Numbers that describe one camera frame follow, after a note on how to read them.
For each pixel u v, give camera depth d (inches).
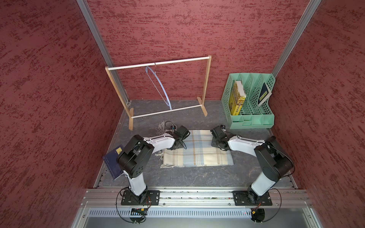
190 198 29.8
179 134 29.3
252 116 39.5
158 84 31.9
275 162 18.4
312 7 28.0
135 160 18.5
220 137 29.1
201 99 46.2
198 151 35.3
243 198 29.1
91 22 30.0
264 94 41.9
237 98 36.1
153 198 29.2
